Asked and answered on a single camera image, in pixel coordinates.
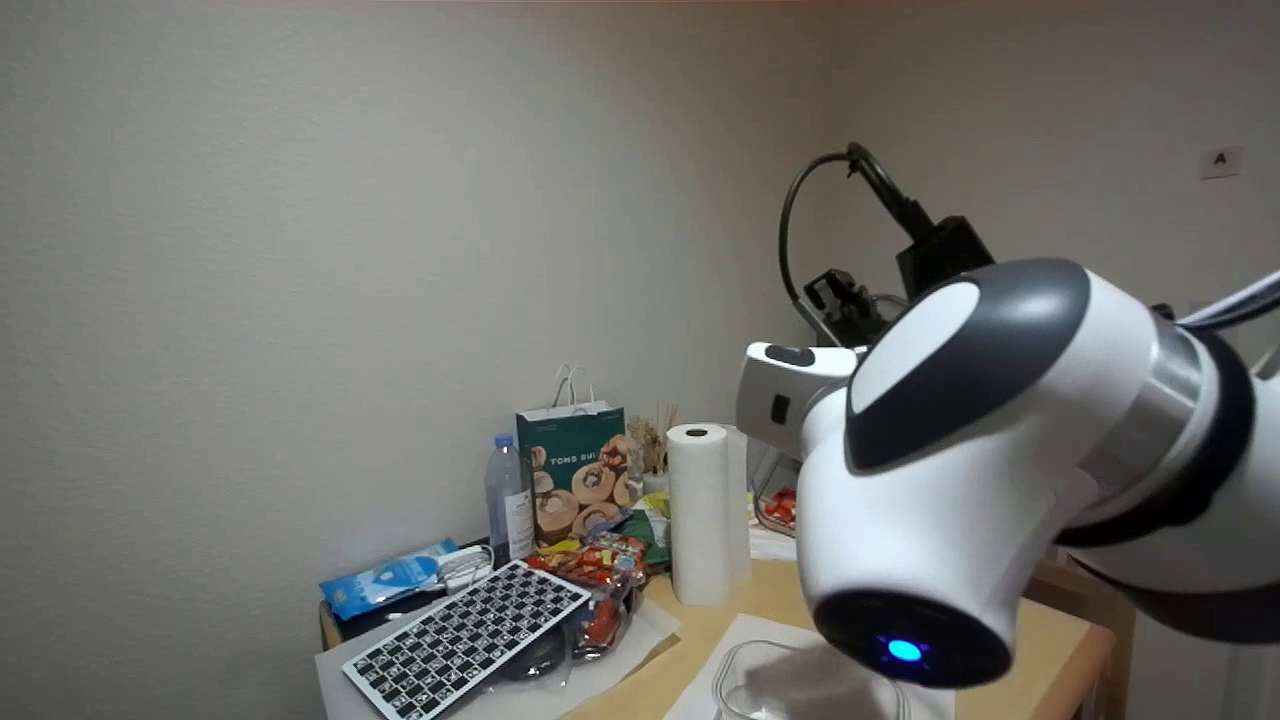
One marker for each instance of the red container contents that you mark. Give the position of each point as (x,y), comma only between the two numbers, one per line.
(783,511)

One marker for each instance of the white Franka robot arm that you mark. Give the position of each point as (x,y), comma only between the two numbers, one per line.
(1012,453)

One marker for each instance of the green printed gift bag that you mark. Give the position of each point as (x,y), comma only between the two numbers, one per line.
(565,435)

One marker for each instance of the green yellow snack bag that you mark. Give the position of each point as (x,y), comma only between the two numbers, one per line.
(655,528)

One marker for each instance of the white paper towel roll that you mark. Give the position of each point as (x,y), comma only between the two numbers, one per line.
(703,521)

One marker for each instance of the clear plastic water bottle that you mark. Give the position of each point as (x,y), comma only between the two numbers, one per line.
(500,501)

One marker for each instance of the red snack bag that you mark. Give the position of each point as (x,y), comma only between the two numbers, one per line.
(601,566)

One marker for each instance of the small white paper note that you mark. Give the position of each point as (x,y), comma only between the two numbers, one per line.
(773,547)

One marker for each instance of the silver foil packet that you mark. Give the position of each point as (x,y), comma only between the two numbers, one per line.
(465,566)

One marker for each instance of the black round dish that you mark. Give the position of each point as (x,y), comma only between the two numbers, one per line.
(538,662)

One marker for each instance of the black white checkerboard panel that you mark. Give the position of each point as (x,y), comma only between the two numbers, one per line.
(463,641)

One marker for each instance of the blue tissue pack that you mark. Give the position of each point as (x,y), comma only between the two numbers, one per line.
(385,584)

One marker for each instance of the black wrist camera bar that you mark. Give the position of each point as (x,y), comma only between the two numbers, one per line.
(840,303)

